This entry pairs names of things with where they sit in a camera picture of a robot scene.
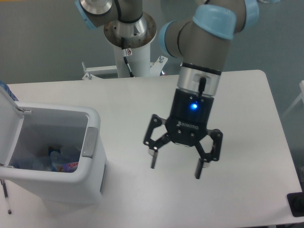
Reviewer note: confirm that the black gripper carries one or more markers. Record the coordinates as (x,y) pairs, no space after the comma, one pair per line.
(186,125)

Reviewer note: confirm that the clear plastic bag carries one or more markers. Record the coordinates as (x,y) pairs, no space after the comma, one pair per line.
(71,153)

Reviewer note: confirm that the clear plastic water bottle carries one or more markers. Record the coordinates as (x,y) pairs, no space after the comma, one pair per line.
(42,163)

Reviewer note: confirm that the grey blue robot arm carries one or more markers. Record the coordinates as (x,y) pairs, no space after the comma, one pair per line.
(201,42)

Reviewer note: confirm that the white trash can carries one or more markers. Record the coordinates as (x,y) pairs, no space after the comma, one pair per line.
(51,127)

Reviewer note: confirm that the white trash can lid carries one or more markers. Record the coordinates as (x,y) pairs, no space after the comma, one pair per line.
(11,121)

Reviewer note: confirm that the colourful snack packet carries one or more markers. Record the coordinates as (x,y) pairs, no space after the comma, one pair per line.
(68,167)

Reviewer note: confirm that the black device at edge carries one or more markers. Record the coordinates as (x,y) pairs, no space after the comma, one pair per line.
(296,203)

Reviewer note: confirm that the blue patterned object behind lid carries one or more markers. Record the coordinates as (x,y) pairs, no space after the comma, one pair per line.
(7,89)

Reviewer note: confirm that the black pen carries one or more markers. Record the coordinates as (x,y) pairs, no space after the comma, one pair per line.
(3,183)

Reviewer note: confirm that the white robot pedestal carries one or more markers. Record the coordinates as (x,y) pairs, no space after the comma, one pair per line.
(131,45)

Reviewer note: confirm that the white frame at right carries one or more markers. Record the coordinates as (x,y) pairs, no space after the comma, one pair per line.
(299,98)

